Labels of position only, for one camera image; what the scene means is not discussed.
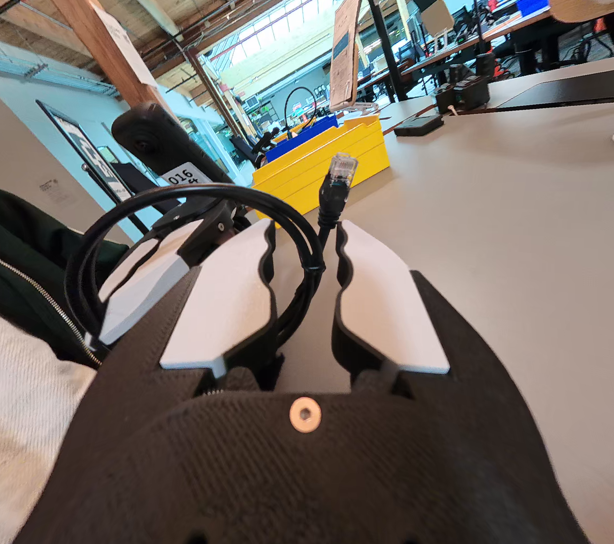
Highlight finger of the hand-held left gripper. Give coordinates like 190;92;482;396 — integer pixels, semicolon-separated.
97;256;192;346
98;237;162;303

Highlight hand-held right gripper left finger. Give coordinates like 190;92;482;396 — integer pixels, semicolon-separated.
160;219;279;379

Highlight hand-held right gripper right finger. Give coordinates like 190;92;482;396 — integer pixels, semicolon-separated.
332;220;451;382

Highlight black ethernet cable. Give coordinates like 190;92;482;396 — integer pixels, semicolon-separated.
65;152;359;353

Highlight yellow plastic bin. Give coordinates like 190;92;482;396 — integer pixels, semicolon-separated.
252;114;390;220

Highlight grey desk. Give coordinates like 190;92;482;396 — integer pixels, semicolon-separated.
249;57;614;544

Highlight large framed poster sign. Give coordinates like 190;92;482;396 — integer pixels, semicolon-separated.
36;100;136;205

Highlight white paper notice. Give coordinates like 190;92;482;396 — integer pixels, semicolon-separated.
90;2;159;87

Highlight dark green zip jacket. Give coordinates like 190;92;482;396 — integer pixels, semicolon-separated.
0;189;131;368

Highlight flat black device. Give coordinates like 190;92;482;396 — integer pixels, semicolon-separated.
393;114;445;138

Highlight brown board on white stand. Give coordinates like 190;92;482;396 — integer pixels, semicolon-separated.
328;0;380;116

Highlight black charger box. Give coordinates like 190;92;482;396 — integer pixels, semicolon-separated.
453;77;491;111
434;83;460;114

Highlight black steel pole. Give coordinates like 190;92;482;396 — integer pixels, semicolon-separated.
345;0;409;104

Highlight long wooden work table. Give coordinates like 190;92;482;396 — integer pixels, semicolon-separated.
400;2;552;75

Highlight wall-mounted metal rails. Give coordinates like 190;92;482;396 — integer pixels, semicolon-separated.
0;55;121;97

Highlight wooden support post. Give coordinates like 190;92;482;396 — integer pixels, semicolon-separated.
0;0;169;115

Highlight black gooseneck cable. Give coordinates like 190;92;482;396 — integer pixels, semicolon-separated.
283;86;319;133

